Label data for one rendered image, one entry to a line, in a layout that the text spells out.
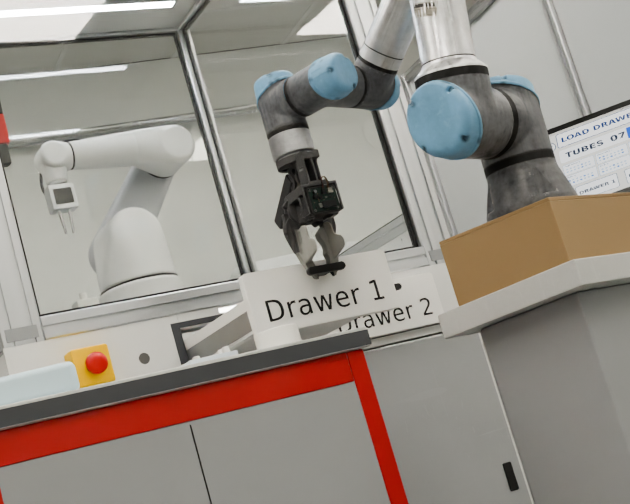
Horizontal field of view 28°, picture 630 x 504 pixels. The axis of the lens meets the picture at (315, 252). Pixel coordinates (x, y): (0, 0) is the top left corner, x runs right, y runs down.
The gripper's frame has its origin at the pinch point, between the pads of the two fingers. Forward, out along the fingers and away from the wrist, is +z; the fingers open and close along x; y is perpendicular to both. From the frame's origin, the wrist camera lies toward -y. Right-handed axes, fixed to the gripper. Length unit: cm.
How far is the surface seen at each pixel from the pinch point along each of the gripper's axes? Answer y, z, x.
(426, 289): -33, 2, 43
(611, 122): -18, -25, 94
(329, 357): 24.0, 17.6, -17.0
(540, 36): -116, -88, 176
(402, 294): -33.5, 1.5, 37.1
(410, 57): -332, -171, 286
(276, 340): 16.3, 12.4, -20.7
